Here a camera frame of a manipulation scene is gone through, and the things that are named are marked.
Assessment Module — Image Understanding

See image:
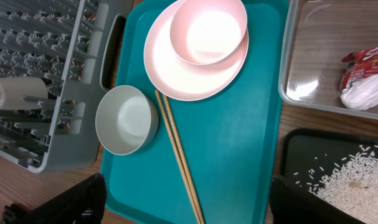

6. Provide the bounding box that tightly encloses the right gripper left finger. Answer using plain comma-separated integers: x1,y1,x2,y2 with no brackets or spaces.
1,173,107,224

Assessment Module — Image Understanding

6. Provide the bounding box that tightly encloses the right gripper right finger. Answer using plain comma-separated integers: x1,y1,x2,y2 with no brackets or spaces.
269,174,364,224

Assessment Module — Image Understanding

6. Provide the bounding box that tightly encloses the grey bowl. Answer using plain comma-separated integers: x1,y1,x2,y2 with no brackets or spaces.
95,85,159,156

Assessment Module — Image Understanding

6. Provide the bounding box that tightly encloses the wooden chopstick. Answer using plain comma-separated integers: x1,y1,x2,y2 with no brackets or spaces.
162,94,205,224
154,90,200,223

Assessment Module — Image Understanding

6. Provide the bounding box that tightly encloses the pale green cup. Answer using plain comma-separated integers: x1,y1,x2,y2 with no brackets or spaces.
0,77,48,110

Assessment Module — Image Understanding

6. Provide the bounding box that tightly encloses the snack wrapper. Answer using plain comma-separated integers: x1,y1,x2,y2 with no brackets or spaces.
340,47,378,111

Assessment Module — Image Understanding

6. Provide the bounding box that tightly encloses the pink bowl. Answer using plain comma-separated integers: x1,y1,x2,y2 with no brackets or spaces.
170,0,248,65

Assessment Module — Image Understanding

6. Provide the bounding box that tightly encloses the black tray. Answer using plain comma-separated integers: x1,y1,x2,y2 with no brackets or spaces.
279,128,378,184

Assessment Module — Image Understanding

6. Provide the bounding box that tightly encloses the spilled rice pile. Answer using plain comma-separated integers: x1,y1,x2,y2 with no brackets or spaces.
286,143,378,223

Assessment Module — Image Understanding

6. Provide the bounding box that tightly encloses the teal serving tray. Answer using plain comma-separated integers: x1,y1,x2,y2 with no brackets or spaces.
101,1,289,223

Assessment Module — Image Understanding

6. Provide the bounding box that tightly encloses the large pink plate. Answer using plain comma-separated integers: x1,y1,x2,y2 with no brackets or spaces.
144,1,249,101

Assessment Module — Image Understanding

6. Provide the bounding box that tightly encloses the grey plastic dish rack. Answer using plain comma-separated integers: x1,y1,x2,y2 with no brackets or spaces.
0,0,133,173

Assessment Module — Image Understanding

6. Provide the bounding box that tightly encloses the clear plastic bin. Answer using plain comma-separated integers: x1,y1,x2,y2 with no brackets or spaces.
278,0,378,119

